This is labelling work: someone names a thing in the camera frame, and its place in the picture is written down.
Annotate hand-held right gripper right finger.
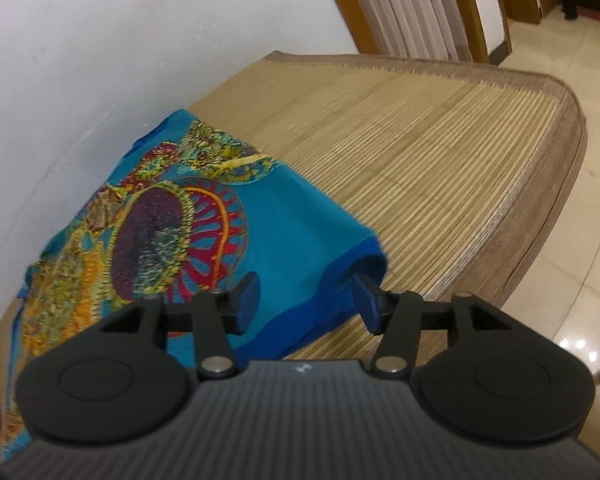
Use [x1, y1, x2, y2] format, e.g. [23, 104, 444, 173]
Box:
[351, 271, 507, 381]

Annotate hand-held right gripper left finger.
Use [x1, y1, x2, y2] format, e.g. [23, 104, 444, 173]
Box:
[98, 271, 262, 381]

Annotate bamboo mat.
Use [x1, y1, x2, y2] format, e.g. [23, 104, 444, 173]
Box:
[0, 50, 589, 362]

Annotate colourful patterned cloth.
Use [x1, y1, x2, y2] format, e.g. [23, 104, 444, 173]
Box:
[0, 107, 388, 466]

